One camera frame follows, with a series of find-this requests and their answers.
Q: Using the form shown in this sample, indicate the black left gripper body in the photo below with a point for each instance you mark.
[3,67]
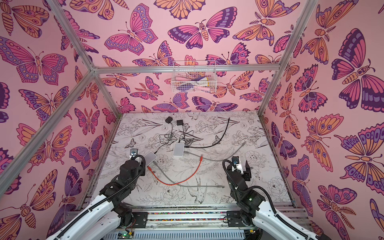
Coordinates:
[140,171]

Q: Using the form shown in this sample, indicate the white network switch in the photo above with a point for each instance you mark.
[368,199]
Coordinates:
[178,150]
[149,158]

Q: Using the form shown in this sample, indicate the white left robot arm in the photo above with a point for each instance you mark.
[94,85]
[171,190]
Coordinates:
[109,198]

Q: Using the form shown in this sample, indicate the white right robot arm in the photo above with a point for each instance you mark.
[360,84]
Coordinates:
[257,208]

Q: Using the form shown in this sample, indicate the black power adapter left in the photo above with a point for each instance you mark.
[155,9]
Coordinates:
[169,120]

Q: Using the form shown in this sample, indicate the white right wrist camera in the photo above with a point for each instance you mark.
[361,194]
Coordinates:
[236,163]

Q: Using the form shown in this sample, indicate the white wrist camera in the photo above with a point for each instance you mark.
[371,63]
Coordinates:
[236,163]
[133,153]

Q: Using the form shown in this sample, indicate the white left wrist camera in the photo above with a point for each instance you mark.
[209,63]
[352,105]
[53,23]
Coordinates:
[133,153]

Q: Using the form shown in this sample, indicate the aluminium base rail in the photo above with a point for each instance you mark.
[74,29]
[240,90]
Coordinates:
[123,217]

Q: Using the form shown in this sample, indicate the grey slotted cable duct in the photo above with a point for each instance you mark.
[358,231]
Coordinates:
[177,235]

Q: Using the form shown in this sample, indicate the wire basket on wall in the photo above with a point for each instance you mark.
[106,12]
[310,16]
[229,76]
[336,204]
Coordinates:
[195,76]

